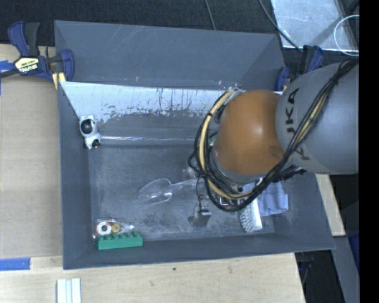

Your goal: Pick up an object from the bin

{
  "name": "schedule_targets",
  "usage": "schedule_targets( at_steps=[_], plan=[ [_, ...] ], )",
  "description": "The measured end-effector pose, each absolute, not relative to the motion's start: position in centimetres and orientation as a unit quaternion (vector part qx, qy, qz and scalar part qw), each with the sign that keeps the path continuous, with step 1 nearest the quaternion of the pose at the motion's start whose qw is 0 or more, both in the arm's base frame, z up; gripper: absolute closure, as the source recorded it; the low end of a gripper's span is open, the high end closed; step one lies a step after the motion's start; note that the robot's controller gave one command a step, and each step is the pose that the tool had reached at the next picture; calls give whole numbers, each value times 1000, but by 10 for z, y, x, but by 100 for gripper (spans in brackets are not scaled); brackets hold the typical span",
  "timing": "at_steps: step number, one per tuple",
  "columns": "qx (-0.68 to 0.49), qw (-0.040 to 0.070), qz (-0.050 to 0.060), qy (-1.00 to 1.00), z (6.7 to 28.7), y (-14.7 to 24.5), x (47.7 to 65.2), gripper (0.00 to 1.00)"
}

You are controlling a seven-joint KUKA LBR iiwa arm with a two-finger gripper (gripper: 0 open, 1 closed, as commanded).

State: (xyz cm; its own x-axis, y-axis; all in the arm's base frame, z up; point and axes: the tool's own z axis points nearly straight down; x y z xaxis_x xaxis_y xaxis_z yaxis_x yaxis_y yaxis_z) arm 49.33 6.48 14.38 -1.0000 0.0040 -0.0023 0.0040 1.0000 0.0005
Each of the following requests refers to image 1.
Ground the green toy brick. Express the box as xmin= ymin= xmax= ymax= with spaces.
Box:
xmin=94 ymin=232 xmax=145 ymax=251

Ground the white brush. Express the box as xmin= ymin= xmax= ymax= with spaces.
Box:
xmin=238 ymin=197 xmax=264 ymax=234

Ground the pale blue cloth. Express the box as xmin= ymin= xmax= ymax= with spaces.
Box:
xmin=258 ymin=181 xmax=290 ymax=217

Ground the clear packet with rings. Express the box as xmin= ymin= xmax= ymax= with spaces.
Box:
xmin=92 ymin=218 xmax=136 ymax=238

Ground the clear plastic scoop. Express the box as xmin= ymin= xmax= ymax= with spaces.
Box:
xmin=138 ymin=177 xmax=206 ymax=206

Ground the grey metal bin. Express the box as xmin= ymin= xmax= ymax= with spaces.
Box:
xmin=53 ymin=20 xmax=337 ymax=271

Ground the pale wood board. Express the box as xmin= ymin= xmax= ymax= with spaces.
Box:
xmin=0 ymin=45 xmax=64 ymax=259

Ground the white and black toy animal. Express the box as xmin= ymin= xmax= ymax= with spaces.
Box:
xmin=78 ymin=114 xmax=102 ymax=150

